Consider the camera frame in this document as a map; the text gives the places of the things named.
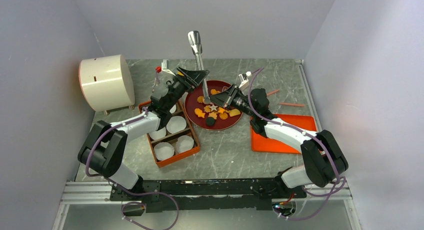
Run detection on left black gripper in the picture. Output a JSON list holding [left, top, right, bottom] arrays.
[[165, 66, 209, 111]]

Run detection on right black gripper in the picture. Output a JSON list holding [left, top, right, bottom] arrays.
[[206, 84, 257, 118]]

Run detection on black round cookie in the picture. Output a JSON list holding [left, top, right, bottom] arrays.
[[205, 117, 216, 127]]

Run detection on metal tongs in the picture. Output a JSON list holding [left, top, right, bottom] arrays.
[[187, 31, 211, 104]]

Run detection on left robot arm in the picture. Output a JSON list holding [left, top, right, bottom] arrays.
[[77, 67, 210, 200]]

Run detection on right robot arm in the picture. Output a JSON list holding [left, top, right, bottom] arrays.
[[210, 85, 349, 197]]

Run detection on yellow rectangular cookie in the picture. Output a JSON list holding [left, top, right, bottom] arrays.
[[228, 109, 241, 117]]

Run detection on white star cookie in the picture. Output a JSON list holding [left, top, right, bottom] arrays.
[[209, 104, 218, 112]]

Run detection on dark red round plate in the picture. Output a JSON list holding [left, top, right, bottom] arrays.
[[184, 86, 243, 131]]

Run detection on orange fish cookie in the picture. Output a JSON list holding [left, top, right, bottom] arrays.
[[194, 108, 206, 118]]

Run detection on white paper cup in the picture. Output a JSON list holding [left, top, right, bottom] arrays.
[[153, 142, 175, 161], [175, 135, 195, 154], [149, 127, 167, 141], [166, 116, 187, 134]]

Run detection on orange flat tray lid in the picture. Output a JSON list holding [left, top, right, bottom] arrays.
[[250, 114, 317, 154]]

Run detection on orange chopstick lower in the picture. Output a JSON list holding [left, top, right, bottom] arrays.
[[279, 102, 305, 107]]

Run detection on orange compartment box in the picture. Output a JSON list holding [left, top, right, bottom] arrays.
[[146, 101, 200, 167]]

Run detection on white cylindrical container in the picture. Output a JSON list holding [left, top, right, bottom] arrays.
[[78, 55, 135, 115]]

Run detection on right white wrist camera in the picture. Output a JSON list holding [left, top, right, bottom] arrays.
[[238, 71, 252, 91]]

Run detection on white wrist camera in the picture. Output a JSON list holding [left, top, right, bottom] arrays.
[[238, 71, 252, 91], [155, 59, 175, 76]]

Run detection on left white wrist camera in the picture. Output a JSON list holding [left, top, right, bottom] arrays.
[[155, 59, 175, 76]]

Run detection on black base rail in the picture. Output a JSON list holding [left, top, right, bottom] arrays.
[[109, 177, 307, 213]]

